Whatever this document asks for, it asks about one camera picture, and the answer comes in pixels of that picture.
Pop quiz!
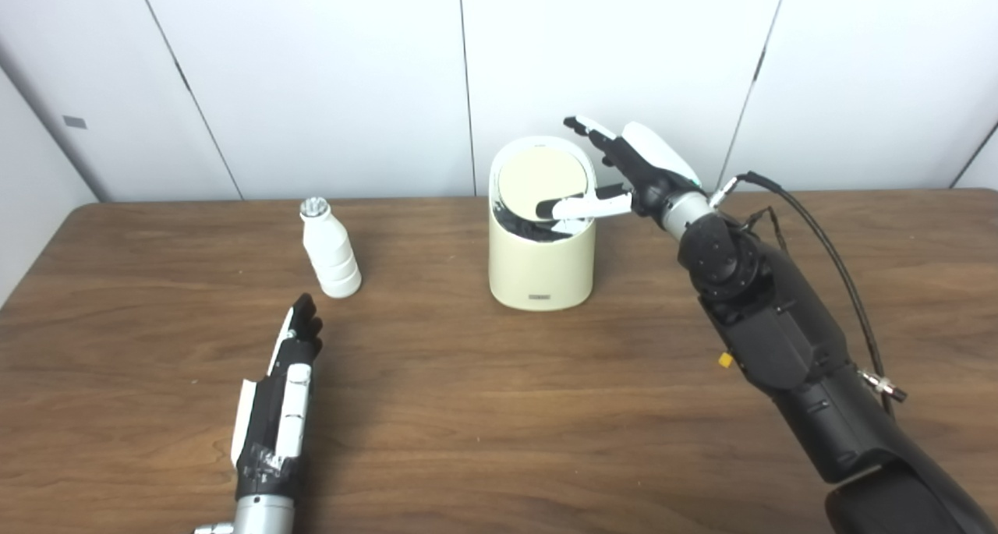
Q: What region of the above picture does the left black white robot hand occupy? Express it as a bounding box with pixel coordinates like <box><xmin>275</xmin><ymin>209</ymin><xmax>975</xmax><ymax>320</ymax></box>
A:
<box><xmin>231</xmin><ymin>293</ymin><xmax>324</xmax><ymax>500</ymax></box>

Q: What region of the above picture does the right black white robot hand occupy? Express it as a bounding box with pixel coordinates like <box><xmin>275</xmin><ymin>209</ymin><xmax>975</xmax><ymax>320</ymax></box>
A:
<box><xmin>534</xmin><ymin>115</ymin><xmax>702</xmax><ymax>223</ymax></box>

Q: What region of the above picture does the cream round bin lid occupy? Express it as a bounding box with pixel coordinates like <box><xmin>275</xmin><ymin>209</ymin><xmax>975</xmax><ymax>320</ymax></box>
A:
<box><xmin>497</xmin><ymin>147</ymin><xmax>589</xmax><ymax>221</ymax></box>

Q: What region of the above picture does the cream-colored round bin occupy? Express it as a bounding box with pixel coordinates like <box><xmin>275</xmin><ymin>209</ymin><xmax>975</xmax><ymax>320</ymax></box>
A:
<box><xmin>488</xmin><ymin>136</ymin><xmax>598</xmax><ymax>312</ymax></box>

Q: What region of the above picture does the small white plastic bottle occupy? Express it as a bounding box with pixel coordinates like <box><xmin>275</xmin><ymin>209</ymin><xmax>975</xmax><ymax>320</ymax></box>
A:
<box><xmin>300</xmin><ymin>197</ymin><xmax>363</xmax><ymax>299</ymax></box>

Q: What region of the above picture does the black bin liner bag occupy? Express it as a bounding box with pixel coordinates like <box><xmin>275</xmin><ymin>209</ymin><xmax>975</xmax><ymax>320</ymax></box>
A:
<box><xmin>491</xmin><ymin>195</ymin><xmax>595</xmax><ymax>243</ymax></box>

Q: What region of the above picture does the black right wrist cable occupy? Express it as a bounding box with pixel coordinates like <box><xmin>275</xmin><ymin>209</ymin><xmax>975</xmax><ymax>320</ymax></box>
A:
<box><xmin>710</xmin><ymin>172</ymin><xmax>909</xmax><ymax>418</ymax></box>

